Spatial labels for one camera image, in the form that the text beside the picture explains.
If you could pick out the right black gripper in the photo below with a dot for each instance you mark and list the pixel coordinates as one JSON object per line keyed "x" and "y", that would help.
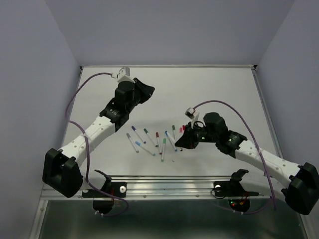
{"x": 187, "y": 141}

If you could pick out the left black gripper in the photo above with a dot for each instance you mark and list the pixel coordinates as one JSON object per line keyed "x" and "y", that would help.
{"x": 146, "y": 90}

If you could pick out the pink cap pen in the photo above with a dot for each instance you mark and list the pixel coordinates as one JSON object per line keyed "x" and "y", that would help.
{"x": 180, "y": 135}

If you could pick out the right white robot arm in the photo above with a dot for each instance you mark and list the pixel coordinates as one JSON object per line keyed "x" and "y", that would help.
{"x": 297, "y": 185}

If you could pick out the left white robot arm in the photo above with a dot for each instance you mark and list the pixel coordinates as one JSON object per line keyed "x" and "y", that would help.
{"x": 62, "y": 166}

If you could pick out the dark red cap pen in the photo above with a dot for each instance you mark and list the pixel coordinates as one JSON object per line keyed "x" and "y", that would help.
{"x": 158, "y": 143}

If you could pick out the purple cap pen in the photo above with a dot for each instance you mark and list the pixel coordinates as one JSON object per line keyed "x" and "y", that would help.
{"x": 138, "y": 134}

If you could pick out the dark green cap pen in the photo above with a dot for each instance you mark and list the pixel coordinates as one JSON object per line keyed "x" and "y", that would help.
{"x": 150, "y": 138}

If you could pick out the light blue cap pen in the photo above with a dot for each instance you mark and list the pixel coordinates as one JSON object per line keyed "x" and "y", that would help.
{"x": 144, "y": 148}

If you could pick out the grey cap pen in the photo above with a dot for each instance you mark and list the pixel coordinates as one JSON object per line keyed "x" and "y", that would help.
{"x": 132, "y": 143}

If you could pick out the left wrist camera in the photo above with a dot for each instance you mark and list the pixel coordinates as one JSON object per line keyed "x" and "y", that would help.
{"x": 124, "y": 75}

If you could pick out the aluminium front rail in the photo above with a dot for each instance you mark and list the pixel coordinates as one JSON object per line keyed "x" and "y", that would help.
{"x": 149, "y": 188}

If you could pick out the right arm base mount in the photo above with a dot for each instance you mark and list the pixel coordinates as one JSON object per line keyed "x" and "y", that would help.
{"x": 238, "y": 197}

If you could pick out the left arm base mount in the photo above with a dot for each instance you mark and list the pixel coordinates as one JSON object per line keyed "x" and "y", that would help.
{"x": 109, "y": 200}

